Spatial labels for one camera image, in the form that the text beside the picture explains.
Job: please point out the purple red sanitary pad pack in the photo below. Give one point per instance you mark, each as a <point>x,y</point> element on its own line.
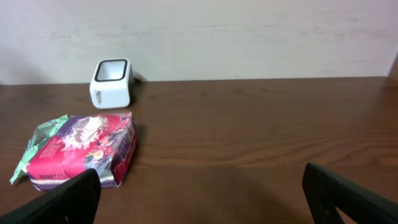
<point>103,142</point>

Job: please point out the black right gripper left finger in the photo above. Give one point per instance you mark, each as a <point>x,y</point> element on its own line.
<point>74,201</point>

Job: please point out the teal green wipes packet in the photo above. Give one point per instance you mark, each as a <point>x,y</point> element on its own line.
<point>41,135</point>

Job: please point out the white barcode scanner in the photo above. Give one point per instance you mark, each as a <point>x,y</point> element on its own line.
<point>111,84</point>

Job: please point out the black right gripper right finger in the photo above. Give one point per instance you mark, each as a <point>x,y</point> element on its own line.
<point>327,193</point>

